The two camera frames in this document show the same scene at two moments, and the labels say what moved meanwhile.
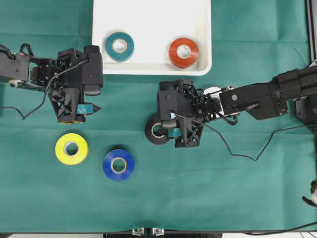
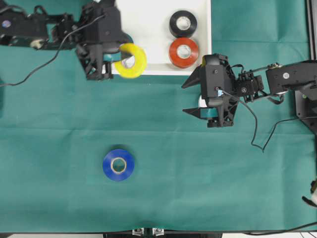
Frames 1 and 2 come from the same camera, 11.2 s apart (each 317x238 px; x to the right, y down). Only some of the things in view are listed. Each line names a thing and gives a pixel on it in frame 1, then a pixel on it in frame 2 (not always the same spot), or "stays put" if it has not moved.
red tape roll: (188, 61) stays put
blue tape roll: (119, 165) stays put
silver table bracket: (138, 231) stays put
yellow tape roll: (61, 148) → (139, 64)
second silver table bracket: (158, 231) stays put
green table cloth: (103, 176) stays put
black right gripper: (181, 100) → (218, 77)
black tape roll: (150, 136) → (184, 33)
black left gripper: (78, 73) → (102, 36)
